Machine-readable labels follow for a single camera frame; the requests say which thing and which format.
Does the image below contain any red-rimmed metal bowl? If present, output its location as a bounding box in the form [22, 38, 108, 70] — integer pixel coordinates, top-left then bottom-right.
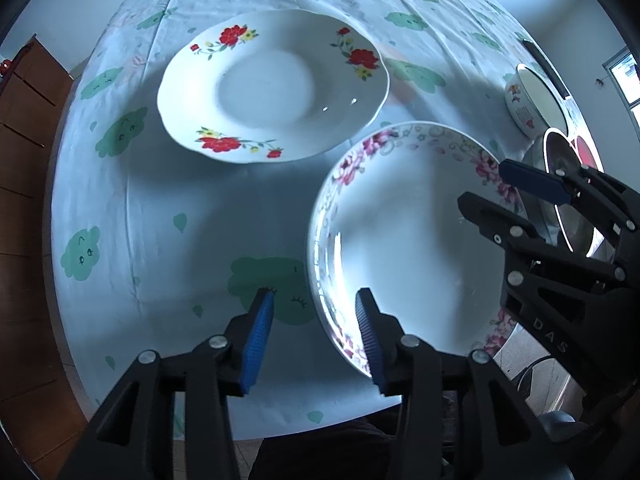
[542, 127, 608, 261]

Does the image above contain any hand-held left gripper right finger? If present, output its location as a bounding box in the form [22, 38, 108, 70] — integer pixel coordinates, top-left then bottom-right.
[354, 287, 576, 480]

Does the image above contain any white enamel bowl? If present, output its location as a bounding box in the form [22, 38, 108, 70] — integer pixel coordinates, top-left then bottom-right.
[504, 63, 571, 138]

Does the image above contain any brown wooden cabinet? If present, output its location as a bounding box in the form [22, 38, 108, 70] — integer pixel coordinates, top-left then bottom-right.
[0, 34, 96, 461]

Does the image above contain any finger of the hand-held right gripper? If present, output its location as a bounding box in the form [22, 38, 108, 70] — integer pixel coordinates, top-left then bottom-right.
[499, 159, 640, 267]
[456, 190, 627, 292]

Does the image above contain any white plate with red flowers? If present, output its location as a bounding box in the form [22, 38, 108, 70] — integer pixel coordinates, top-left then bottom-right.
[156, 8, 391, 164]

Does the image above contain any window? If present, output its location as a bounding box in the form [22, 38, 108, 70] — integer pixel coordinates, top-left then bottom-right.
[602, 46, 640, 111]

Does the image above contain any white plate with pink floral rim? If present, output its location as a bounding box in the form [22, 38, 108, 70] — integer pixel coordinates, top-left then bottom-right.
[306, 121, 531, 378]

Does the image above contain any black smartphone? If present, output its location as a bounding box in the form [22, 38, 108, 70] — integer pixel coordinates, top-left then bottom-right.
[522, 39, 571, 100]

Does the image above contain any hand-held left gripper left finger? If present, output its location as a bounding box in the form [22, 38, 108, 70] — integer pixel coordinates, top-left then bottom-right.
[55, 287, 276, 480]

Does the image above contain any dark clothing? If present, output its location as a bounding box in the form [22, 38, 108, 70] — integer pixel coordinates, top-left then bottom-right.
[247, 417, 406, 480]

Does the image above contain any white tablecloth with green clouds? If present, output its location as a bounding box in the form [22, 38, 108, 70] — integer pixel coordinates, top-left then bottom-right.
[47, 0, 581, 428]

